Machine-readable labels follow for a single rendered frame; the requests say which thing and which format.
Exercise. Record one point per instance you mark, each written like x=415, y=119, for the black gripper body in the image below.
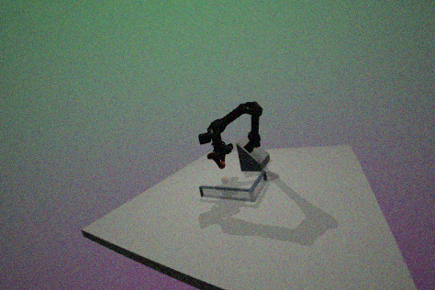
x=215, y=153

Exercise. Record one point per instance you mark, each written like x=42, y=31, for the translucent orange ball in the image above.
x=224, y=180

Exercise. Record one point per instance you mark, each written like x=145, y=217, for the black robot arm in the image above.
x=219, y=125

